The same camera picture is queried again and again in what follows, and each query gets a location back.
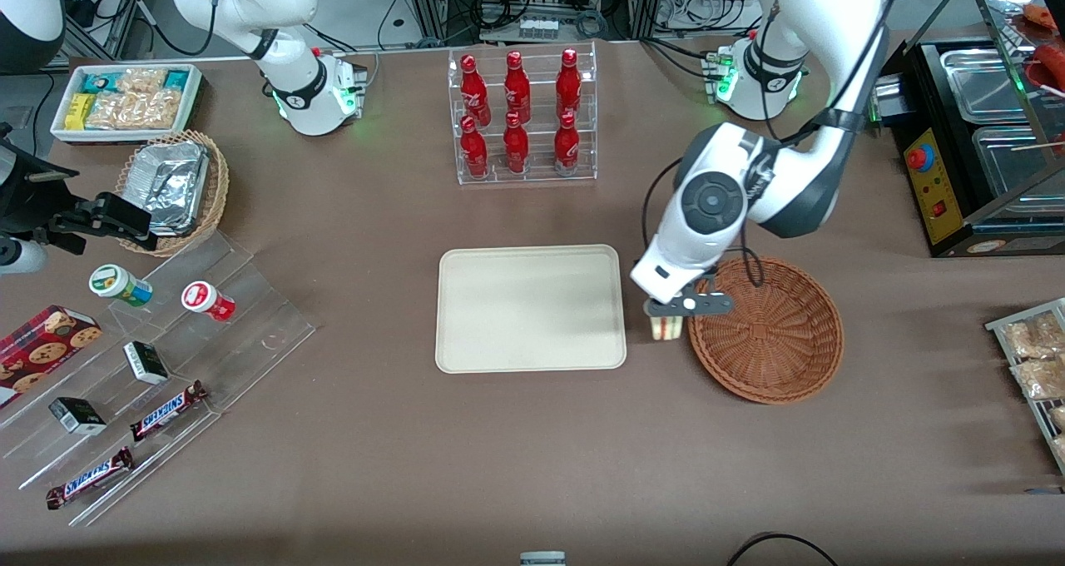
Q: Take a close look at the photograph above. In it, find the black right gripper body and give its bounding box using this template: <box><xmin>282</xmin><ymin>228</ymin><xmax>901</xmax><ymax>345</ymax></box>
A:
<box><xmin>0</xmin><ymin>123</ymin><xmax>101</xmax><ymax>255</ymax></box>

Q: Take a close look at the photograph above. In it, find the silver foil tray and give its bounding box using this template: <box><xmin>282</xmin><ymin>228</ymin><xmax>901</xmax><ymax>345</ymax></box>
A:
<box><xmin>125</xmin><ymin>140</ymin><xmax>211</xmax><ymax>236</ymax></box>

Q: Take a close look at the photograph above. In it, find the light wicker basket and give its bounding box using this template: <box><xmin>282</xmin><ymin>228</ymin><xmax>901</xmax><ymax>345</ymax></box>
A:
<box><xmin>115</xmin><ymin>130</ymin><xmax>230</xmax><ymax>257</ymax></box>

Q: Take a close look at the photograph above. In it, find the cream plastic tray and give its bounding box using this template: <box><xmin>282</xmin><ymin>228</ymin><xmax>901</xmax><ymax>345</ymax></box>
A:
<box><xmin>435</xmin><ymin>244</ymin><xmax>627</xmax><ymax>375</ymax></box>

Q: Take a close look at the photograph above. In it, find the brown round wicker basket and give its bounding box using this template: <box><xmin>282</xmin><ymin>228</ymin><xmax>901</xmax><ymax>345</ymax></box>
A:
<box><xmin>687</xmin><ymin>256</ymin><xmax>845</xmax><ymax>405</ymax></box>

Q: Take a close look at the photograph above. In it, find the white plastic bin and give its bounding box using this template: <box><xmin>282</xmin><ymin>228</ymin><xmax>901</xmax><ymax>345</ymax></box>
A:
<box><xmin>50</xmin><ymin>63</ymin><xmax>204</xmax><ymax>144</ymax></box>

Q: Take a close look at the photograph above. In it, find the green lid yogurt cup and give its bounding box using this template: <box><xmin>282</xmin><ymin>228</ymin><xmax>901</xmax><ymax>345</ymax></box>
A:
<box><xmin>89</xmin><ymin>264</ymin><xmax>154</xmax><ymax>308</ymax></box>

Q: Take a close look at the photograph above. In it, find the yellow snack pack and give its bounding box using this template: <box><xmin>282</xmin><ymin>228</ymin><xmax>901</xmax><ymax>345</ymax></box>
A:
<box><xmin>65</xmin><ymin>93</ymin><xmax>97</xmax><ymax>131</ymax></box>

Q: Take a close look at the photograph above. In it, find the red lid yogurt cup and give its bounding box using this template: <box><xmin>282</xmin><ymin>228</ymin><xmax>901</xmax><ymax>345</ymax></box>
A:
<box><xmin>181</xmin><ymin>281</ymin><xmax>236</xmax><ymax>323</ymax></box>

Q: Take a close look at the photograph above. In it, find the large clear cracker bag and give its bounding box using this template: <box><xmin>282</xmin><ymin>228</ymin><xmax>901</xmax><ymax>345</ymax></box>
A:
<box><xmin>86</xmin><ymin>90</ymin><xmax>184</xmax><ymax>130</ymax></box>

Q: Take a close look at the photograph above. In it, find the small clear cracker bag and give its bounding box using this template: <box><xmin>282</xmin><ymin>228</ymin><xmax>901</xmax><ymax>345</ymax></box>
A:
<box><xmin>116</xmin><ymin>68</ymin><xmax>167</xmax><ymax>94</ymax></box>

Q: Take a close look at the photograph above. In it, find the small black box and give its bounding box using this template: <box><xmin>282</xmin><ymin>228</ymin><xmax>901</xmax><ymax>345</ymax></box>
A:
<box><xmin>48</xmin><ymin>396</ymin><xmax>107</xmax><ymax>435</ymax></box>
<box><xmin>123</xmin><ymin>340</ymin><xmax>170</xmax><ymax>385</ymax></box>

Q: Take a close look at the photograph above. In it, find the red cookie box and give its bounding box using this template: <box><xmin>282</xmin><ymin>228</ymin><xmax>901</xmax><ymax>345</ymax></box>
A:
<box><xmin>0</xmin><ymin>305</ymin><xmax>102</xmax><ymax>409</ymax></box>

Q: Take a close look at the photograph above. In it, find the clear acrylic stepped display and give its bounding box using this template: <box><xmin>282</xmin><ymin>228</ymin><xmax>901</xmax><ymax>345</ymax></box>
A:
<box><xmin>0</xmin><ymin>229</ymin><xmax>319</xmax><ymax>527</ymax></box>

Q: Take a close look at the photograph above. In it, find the Snickers bar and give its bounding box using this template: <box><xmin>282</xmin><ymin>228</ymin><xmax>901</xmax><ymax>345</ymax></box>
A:
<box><xmin>129</xmin><ymin>380</ymin><xmax>208</xmax><ymax>443</ymax></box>
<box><xmin>46</xmin><ymin>447</ymin><xmax>134</xmax><ymax>510</ymax></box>

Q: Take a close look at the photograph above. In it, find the red cola bottle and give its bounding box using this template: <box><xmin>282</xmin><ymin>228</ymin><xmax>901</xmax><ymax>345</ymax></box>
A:
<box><xmin>460</xmin><ymin>54</ymin><xmax>490</xmax><ymax>126</ymax></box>
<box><xmin>503</xmin><ymin>112</ymin><xmax>530</xmax><ymax>174</ymax></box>
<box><xmin>556</xmin><ymin>48</ymin><xmax>582</xmax><ymax>119</ymax></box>
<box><xmin>503</xmin><ymin>51</ymin><xmax>532</xmax><ymax>124</ymax></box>
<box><xmin>460</xmin><ymin>116</ymin><xmax>489</xmax><ymax>177</ymax></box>
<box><xmin>554</xmin><ymin>111</ymin><xmax>581</xmax><ymax>173</ymax></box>

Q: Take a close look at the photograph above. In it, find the clear acrylic bottle rack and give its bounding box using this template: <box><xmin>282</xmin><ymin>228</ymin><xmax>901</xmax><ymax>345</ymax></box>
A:
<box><xmin>448</xmin><ymin>42</ymin><xmax>598</xmax><ymax>186</ymax></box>

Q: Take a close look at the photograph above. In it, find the white power strip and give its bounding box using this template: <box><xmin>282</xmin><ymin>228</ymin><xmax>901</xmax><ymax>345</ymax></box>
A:
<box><xmin>661</xmin><ymin>0</ymin><xmax>750</xmax><ymax>30</ymax></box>

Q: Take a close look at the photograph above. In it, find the black food warmer machine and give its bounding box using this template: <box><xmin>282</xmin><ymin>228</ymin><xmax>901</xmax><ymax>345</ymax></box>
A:
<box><xmin>869</xmin><ymin>0</ymin><xmax>1065</xmax><ymax>259</ymax></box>

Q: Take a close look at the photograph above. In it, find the steel warmer pan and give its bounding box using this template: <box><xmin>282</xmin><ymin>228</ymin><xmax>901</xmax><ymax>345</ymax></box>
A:
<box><xmin>972</xmin><ymin>125</ymin><xmax>1065</xmax><ymax>209</ymax></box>
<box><xmin>940</xmin><ymin>47</ymin><xmax>1028</xmax><ymax>124</ymax></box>

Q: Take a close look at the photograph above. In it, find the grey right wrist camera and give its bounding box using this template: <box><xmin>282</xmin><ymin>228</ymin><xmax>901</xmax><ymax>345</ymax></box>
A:
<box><xmin>0</xmin><ymin>237</ymin><xmax>49</xmax><ymax>276</ymax></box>

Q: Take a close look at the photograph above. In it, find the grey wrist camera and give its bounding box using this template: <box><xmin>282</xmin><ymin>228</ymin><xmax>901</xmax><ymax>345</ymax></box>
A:
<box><xmin>0</xmin><ymin>237</ymin><xmax>49</xmax><ymax>276</ymax></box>
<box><xmin>643</xmin><ymin>293</ymin><xmax>736</xmax><ymax>318</ymax></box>

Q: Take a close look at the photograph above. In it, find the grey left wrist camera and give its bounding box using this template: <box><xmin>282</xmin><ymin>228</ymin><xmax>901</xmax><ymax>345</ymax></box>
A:
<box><xmin>643</xmin><ymin>293</ymin><xmax>736</xmax><ymax>318</ymax></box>

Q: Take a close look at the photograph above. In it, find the black table cable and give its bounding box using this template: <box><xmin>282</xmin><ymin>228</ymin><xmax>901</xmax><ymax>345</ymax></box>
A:
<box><xmin>726</xmin><ymin>533</ymin><xmax>841</xmax><ymax>566</ymax></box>

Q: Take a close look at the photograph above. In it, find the grey wire tray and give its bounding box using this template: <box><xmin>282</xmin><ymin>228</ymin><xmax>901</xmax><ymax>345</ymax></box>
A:
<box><xmin>985</xmin><ymin>298</ymin><xmax>1065</xmax><ymax>475</ymax></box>

